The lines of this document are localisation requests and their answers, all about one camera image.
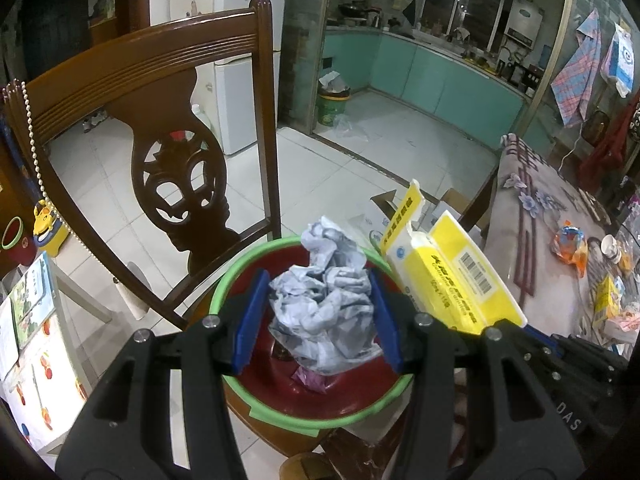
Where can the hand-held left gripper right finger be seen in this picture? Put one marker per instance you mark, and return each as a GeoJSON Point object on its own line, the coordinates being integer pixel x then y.
{"type": "Point", "coordinates": [385, 320]}

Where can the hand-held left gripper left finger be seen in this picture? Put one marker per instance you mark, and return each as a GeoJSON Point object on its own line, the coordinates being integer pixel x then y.
{"type": "Point", "coordinates": [247, 320]}

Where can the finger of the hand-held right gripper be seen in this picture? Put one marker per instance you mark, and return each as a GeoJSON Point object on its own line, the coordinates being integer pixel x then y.
{"type": "Point", "coordinates": [542, 339]}

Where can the grey paper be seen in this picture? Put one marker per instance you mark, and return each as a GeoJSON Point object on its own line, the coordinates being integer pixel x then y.
{"type": "Point", "coordinates": [320, 310]}

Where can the yellow tissue pack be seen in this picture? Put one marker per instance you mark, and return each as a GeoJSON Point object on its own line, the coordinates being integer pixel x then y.
{"type": "Point", "coordinates": [450, 270]}

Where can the red basin with green rim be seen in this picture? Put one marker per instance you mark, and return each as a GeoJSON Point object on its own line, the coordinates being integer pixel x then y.
{"type": "Point", "coordinates": [350, 395]}

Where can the small yellow packet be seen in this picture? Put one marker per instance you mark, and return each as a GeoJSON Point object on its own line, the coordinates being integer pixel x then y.
{"type": "Point", "coordinates": [607, 297]}

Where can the clear bag of orange snacks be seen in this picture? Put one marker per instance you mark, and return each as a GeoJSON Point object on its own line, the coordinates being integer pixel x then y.
{"type": "Point", "coordinates": [570, 247]}

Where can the round table with patterned cloth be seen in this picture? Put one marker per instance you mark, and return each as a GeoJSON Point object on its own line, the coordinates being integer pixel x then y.
{"type": "Point", "coordinates": [530, 230]}

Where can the open cardboard box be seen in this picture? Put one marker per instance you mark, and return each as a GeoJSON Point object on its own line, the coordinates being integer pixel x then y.
{"type": "Point", "coordinates": [385, 205]}

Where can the clear plastic floor bag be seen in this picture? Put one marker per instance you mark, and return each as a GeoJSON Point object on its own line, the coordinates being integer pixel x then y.
{"type": "Point", "coordinates": [352, 129]}

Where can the red garment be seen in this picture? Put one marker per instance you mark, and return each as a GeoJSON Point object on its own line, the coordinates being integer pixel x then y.
{"type": "Point", "coordinates": [610, 145]}

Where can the children's picture book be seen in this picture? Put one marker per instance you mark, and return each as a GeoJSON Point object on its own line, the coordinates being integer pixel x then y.
{"type": "Point", "coordinates": [30, 305]}

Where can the green bucket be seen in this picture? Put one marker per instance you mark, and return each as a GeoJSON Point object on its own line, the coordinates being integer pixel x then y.
{"type": "Point", "coordinates": [332, 107]}

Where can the yellow toy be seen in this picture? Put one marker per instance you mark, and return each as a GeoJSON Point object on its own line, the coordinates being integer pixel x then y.
{"type": "Point", "coordinates": [47, 225]}

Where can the fruit print cloth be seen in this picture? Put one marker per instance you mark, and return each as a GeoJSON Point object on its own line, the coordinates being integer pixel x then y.
{"type": "Point", "coordinates": [35, 385]}

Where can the white refrigerator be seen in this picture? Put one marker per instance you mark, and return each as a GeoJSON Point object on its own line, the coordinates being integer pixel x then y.
{"type": "Point", "coordinates": [240, 85]}

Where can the small red pot green rim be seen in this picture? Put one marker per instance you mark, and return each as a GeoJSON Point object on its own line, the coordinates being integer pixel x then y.
{"type": "Point", "coordinates": [12, 245]}

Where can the teal kitchen cabinets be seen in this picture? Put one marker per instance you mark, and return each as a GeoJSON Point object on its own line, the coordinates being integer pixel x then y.
{"type": "Point", "coordinates": [425, 75]}

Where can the plaid towel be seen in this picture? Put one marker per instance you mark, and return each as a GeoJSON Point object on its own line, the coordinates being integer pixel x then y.
{"type": "Point", "coordinates": [580, 75]}

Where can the carved wooden chair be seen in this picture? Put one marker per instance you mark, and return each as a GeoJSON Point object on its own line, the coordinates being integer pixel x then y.
{"type": "Point", "coordinates": [150, 65]}

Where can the white and blue hanging bag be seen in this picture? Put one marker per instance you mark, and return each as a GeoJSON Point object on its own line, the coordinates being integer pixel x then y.
{"type": "Point", "coordinates": [620, 60]}

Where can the black wok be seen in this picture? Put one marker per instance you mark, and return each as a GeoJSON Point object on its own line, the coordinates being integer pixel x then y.
{"type": "Point", "coordinates": [352, 8]}

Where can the white water heater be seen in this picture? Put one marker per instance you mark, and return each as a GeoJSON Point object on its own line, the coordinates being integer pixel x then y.
{"type": "Point", "coordinates": [522, 22]}

